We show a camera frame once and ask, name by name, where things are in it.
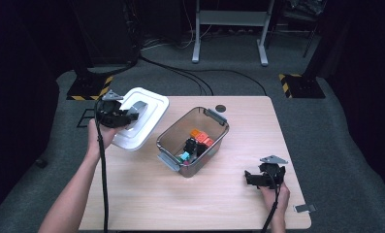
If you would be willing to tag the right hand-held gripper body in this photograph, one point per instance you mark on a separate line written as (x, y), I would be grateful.
(271, 178)

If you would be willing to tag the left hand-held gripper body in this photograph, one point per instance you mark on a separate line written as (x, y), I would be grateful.
(111, 115)

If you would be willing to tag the transparent brown storage box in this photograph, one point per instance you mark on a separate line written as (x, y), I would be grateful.
(177, 132)

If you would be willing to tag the salmon pink toy block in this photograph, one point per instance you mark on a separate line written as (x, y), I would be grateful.
(208, 141)

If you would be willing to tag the black toy block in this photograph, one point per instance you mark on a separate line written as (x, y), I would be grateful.
(200, 149)
(190, 145)

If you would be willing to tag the purple toy block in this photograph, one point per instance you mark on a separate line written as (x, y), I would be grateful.
(186, 162)

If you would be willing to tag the yellow toy block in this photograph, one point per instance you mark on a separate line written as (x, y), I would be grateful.
(195, 132)

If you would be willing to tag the light teal toy block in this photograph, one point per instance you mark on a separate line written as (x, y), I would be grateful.
(184, 157)

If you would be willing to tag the person's right hand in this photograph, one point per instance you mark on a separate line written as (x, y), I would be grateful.
(282, 200)

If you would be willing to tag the person's left hand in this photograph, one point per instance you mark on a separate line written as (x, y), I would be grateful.
(94, 139)

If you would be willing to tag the black floor tape marking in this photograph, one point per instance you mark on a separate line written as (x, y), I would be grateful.
(81, 120)

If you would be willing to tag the black yellow striped stand base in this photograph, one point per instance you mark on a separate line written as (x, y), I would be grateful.
(304, 87)
(86, 87)

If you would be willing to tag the grey tape strip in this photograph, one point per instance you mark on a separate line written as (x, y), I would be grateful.
(304, 208)

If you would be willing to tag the dark round table grommet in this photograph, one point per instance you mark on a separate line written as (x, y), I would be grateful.
(220, 108)

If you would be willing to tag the black equipment rack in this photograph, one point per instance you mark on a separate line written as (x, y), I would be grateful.
(109, 32)

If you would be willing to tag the small black floor object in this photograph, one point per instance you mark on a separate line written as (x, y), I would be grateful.
(40, 162)

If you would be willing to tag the dark curtain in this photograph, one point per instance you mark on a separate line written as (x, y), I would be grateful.
(368, 81)
(12, 97)

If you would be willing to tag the white metal stand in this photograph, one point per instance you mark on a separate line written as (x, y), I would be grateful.
(232, 17)

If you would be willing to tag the dark cluttered cart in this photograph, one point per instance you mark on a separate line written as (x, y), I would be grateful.
(304, 13)

